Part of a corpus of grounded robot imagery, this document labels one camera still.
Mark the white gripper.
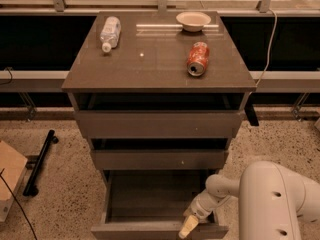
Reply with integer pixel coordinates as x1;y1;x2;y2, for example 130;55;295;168
179;190;230;239

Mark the grey drawer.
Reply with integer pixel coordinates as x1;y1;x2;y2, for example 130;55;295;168
91;150;228;170
91;170;228;240
75;111;242;139

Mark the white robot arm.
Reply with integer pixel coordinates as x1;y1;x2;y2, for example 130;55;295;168
179;161;320;240

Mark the grey drawer cabinet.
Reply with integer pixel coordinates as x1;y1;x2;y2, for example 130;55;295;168
61;11;257;198

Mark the black metal bar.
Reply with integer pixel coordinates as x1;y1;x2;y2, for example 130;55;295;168
23;130;59;196

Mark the red soda can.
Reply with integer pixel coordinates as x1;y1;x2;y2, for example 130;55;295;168
187;42;210;77

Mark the cardboard box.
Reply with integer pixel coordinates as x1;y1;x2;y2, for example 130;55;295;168
0;140;27;223

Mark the white paper bowl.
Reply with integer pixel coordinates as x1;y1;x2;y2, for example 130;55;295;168
176;12;211;32

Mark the clear plastic water bottle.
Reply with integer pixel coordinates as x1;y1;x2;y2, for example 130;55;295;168
100;16;121;53

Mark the metal window railing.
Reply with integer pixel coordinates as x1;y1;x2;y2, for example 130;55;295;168
0;0;320;17

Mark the black cable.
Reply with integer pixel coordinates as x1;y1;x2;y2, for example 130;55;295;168
0;167;40;240

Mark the white cable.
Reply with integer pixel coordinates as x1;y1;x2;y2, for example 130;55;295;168
254;8;279;87

